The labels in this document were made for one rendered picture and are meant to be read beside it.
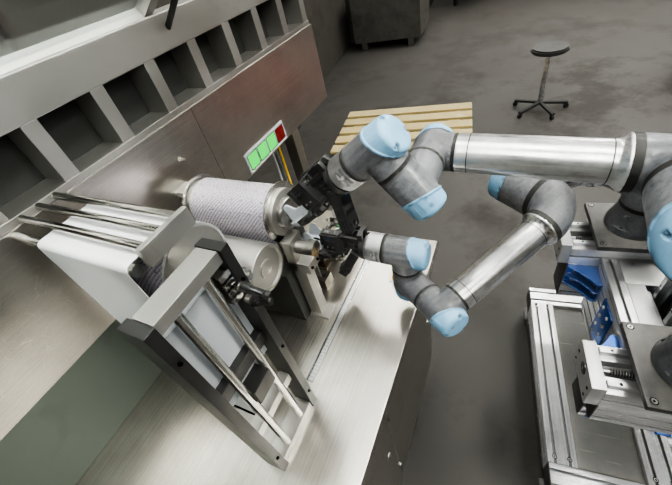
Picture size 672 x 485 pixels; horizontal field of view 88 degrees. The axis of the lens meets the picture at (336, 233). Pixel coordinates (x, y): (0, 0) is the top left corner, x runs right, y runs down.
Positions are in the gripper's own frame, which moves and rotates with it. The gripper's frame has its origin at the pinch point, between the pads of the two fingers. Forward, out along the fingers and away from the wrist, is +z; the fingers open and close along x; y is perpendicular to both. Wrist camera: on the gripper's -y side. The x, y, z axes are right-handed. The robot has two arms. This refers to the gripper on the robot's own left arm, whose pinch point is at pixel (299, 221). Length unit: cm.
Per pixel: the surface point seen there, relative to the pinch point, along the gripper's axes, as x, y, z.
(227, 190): 1.3, 17.2, 8.0
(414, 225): -133, -87, 88
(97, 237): 31.7, 25.3, -4.5
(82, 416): 52, 7, 42
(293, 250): 5.0, -3.6, 3.7
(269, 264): 10.4, -1.3, 6.5
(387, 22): -530, 33, 173
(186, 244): 24.4, 14.9, -6.0
